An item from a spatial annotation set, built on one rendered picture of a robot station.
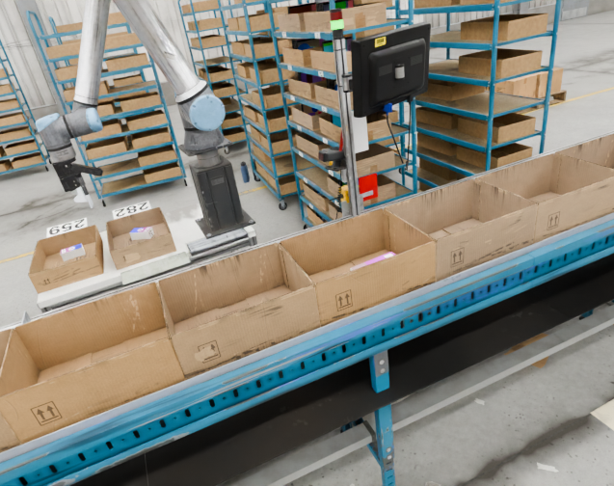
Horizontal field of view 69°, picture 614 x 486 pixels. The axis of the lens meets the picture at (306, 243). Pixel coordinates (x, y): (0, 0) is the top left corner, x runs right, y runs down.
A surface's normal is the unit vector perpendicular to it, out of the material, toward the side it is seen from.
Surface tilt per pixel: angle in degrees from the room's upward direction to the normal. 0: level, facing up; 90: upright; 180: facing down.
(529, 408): 0
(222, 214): 90
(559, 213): 91
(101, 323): 89
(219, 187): 90
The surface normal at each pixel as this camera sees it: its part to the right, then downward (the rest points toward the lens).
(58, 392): 0.38, 0.40
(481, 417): -0.14, -0.87
